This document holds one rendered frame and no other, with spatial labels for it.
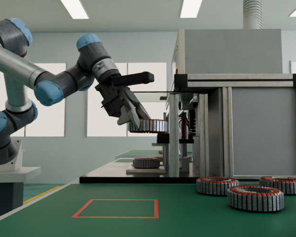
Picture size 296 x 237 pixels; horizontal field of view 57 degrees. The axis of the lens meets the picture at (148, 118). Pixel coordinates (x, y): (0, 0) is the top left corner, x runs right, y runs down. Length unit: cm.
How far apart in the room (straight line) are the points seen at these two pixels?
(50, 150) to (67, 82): 542
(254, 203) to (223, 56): 65
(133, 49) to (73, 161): 275
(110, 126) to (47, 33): 252
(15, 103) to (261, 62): 106
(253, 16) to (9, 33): 204
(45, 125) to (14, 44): 518
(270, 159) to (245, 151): 9
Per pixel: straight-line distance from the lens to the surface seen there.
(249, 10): 273
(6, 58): 100
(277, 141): 101
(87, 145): 602
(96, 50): 85
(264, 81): 100
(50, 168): 628
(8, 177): 138
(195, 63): 107
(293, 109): 104
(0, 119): 138
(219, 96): 96
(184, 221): 51
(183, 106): 115
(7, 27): 118
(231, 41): 113
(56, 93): 84
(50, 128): 626
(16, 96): 135
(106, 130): 594
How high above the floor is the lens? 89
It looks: 5 degrees up
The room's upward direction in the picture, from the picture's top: straight up
